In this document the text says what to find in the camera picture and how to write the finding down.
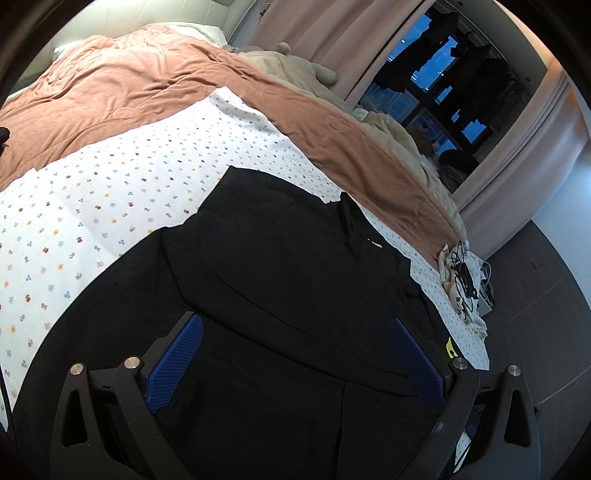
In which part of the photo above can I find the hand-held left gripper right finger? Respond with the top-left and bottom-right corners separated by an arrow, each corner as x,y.
388,316 -> 541,480

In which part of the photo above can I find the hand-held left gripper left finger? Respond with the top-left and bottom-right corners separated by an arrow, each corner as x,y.
48,311 -> 206,480

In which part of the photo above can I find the black jacket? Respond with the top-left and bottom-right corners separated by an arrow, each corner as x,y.
11,166 -> 458,480

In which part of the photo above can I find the white power strip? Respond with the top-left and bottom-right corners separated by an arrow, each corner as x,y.
475,263 -> 497,319

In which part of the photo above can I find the white floral bed sheet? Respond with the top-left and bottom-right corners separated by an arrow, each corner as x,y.
0,85 -> 490,416

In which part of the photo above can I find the dark round object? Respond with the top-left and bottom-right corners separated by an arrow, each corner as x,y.
438,148 -> 478,176

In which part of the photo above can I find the brown plush toy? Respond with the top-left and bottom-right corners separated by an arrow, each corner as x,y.
409,127 -> 437,155

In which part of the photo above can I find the pink curtain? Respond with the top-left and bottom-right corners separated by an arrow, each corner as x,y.
252,0 -> 437,100
450,62 -> 591,259

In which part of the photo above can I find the dark hanging garment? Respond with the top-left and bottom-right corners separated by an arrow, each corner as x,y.
450,44 -> 525,134
397,11 -> 462,90

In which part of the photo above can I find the orange-brown blanket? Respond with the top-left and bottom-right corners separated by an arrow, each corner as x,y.
0,23 -> 467,252

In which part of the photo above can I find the white pillow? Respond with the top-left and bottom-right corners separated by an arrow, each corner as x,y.
171,23 -> 232,47

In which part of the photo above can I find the black cable tangle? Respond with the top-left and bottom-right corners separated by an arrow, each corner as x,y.
448,240 -> 483,301

